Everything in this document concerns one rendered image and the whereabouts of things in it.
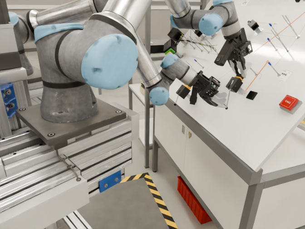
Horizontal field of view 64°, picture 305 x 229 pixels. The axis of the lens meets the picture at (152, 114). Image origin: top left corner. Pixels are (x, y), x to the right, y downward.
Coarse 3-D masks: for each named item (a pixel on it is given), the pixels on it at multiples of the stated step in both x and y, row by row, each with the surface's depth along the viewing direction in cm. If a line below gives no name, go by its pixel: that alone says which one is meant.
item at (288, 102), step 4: (288, 96) 93; (284, 100) 93; (288, 100) 92; (292, 100) 91; (296, 100) 90; (280, 104) 94; (284, 104) 93; (288, 104) 91; (292, 104) 90; (288, 108) 91
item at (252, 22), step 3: (249, 21) 129; (252, 21) 124; (249, 24) 125; (252, 24) 123; (255, 24) 122; (252, 27) 125; (255, 27) 124; (255, 30) 126; (258, 30) 128; (261, 30) 126; (255, 33) 129; (258, 33) 127
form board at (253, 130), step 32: (256, 0) 142; (288, 0) 123; (192, 32) 180; (288, 32) 113; (192, 64) 159; (256, 64) 118; (288, 64) 104; (256, 96) 108; (224, 128) 113; (256, 128) 101; (288, 128) 91; (256, 160) 94
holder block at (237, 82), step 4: (236, 80) 109; (240, 80) 110; (228, 84) 112; (232, 84) 110; (236, 84) 110; (240, 84) 111; (228, 88) 112; (232, 88) 110; (236, 88) 111; (236, 92) 111
